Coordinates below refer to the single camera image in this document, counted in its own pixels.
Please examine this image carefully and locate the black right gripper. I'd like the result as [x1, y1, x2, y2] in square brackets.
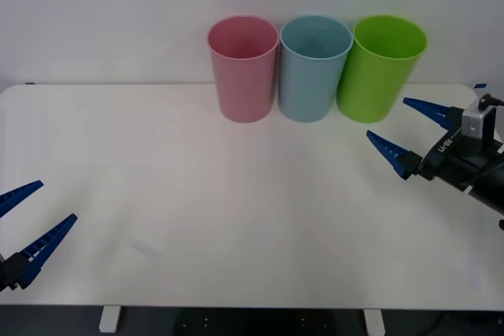
[365, 97, 490, 190]

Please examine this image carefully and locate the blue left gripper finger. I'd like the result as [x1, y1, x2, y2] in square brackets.
[0, 180, 44, 220]
[0, 212, 79, 294]

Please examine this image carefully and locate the green plastic bin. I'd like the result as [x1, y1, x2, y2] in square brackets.
[335, 14, 428, 124]

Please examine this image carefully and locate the white table leg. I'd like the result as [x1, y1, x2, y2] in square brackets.
[363, 309, 386, 336]
[98, 306, 122, 334]

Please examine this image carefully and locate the pale blue plastic bin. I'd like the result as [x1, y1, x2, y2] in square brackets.
[278, 14, 354, 124]

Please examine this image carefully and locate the pink plastic bin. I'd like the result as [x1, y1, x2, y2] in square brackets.
[206, 14, 281, 124]

